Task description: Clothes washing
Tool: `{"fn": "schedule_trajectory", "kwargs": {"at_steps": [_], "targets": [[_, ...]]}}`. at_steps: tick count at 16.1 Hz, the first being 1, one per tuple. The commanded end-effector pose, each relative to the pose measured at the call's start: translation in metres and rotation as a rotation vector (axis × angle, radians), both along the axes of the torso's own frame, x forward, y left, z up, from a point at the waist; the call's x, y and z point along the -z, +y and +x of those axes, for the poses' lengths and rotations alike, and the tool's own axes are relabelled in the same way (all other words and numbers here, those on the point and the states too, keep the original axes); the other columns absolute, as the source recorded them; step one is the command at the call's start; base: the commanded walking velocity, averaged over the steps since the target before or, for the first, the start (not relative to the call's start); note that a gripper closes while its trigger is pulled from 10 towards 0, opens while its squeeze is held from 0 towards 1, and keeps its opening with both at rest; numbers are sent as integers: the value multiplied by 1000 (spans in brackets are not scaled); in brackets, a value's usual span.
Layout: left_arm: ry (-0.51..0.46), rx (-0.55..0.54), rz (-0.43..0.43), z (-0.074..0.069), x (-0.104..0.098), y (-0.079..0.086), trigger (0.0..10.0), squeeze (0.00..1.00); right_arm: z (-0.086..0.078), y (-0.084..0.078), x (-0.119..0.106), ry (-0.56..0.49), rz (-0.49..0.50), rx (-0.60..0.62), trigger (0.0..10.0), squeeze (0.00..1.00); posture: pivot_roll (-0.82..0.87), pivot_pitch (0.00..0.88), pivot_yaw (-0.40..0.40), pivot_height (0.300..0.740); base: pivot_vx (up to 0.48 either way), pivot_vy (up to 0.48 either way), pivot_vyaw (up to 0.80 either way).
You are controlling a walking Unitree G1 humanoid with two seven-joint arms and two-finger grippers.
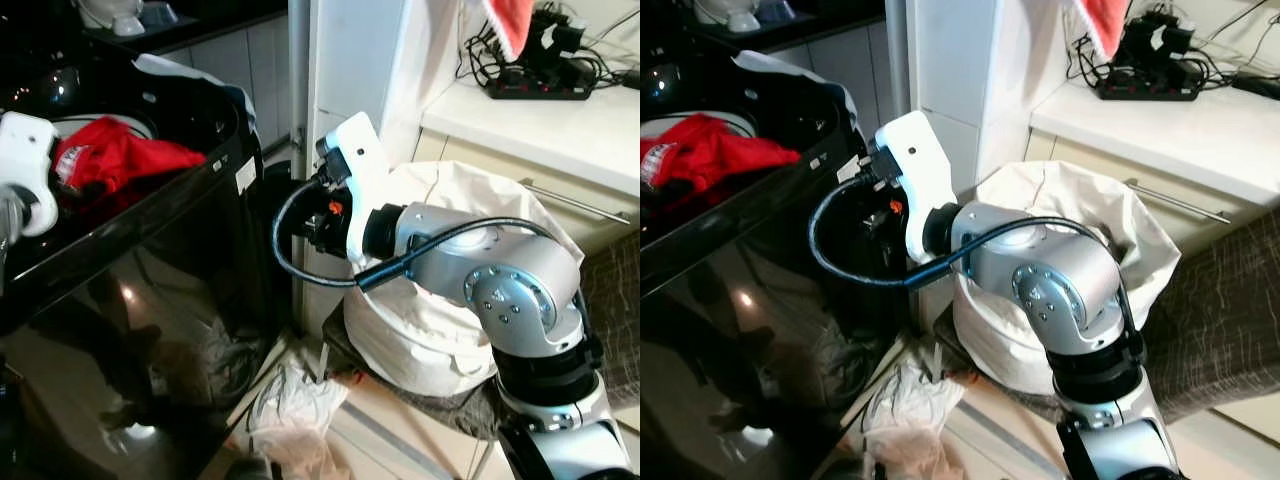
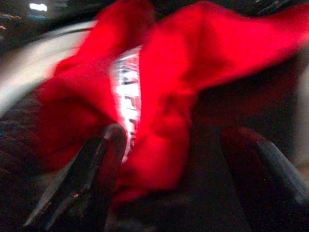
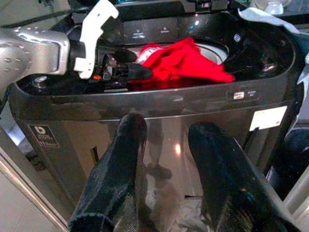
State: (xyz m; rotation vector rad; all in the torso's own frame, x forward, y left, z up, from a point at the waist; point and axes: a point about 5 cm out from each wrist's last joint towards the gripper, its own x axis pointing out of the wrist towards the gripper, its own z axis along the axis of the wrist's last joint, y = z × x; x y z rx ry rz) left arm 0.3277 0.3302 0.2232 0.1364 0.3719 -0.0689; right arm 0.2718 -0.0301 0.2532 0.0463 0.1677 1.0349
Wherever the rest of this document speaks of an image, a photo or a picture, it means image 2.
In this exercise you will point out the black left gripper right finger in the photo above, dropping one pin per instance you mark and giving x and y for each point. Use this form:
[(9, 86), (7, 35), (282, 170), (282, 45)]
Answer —
[(263, 178)]

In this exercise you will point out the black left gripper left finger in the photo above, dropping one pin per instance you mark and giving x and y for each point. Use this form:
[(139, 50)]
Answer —
[(79, 178)]

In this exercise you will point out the red garment with white print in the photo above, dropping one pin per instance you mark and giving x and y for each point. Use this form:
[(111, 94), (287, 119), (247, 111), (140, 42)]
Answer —
[(169, 79)]

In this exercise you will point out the white washer door rim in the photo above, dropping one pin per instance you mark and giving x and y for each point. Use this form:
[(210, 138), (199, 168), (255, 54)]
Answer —
[(36, 58)]

